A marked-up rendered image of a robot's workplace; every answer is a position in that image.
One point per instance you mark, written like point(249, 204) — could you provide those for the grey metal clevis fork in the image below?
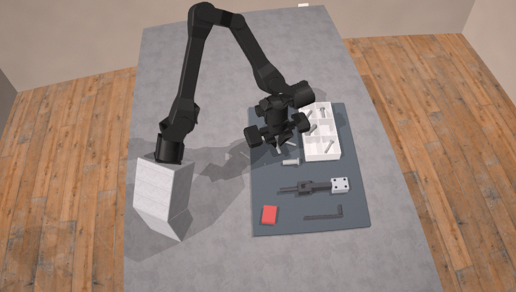
point(299, 187)

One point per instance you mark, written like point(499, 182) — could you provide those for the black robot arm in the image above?
point(184, 112)

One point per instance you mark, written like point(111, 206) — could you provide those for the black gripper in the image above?
point(254, 136)

